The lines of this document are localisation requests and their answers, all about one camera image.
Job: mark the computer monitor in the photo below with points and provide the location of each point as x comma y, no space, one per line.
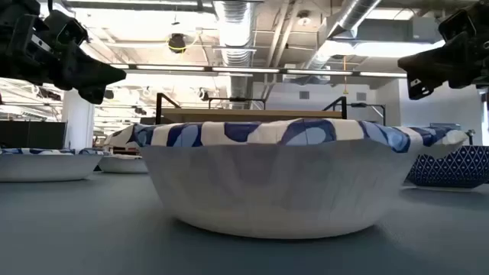
445,125

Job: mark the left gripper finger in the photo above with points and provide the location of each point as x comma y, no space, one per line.
92,95
97,74

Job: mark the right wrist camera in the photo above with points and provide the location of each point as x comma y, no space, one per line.
458,24

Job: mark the black ceiling dome device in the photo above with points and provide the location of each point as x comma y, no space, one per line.
177,43

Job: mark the wooden shelf black metal frame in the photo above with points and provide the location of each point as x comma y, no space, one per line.
248,115

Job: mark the silver ribbed ventilation duct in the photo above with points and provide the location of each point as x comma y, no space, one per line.
235,38

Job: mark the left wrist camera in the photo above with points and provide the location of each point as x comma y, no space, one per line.
67,28

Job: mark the yellow hanging tag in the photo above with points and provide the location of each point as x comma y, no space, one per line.
345,91

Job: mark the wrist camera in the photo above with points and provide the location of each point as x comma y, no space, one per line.
67,28
458,24

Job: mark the long ceiling light bar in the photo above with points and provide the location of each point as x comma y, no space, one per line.
244,70

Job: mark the black metal stand frame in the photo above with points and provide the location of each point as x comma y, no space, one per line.
368,104

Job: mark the black partition panel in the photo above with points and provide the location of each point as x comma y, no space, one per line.
32,134

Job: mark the blue patterned bowl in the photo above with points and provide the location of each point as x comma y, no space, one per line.
454,168

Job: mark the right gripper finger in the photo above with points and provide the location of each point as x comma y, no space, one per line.
439,57
424,86

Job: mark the silver slanted ventilation duct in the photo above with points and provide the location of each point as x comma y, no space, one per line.
344,26

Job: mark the large paper bowl blue rim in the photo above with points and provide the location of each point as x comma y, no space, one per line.
267,191

